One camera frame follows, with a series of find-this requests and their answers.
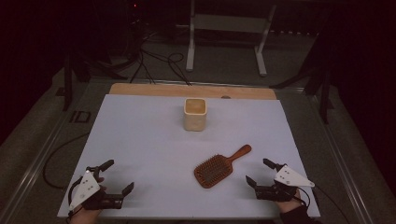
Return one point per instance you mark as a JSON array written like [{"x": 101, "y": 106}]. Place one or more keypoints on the cream square cup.
[{"x": 195, "y": 119}]

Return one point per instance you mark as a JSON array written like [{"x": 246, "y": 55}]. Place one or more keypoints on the person's right hand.
[{"x": 288, "y": 206}]

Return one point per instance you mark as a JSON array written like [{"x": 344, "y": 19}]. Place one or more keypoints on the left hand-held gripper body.
[{"x": 85, "y": 189}]

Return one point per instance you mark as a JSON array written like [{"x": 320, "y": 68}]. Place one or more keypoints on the white metal stand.
[{"x": 230, "y": 23}]

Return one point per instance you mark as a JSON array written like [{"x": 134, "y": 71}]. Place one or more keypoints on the black stand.
[
  {"x": 323, "y": 93},
  {"x": 67, "y": 84}
]

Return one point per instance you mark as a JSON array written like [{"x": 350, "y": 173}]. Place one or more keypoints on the person's left hand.
[{"x": 84, "y": 216}]

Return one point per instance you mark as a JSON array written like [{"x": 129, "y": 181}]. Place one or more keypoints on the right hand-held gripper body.
[{"x": 289, "y": 179}]

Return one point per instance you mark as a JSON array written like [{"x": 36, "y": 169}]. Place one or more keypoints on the brown wooden paddle hairbrush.
[{"x": 213, "y": 171}]

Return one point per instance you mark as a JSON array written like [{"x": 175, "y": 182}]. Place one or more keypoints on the white table sheet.
[{"x": 162, "y": 149}]

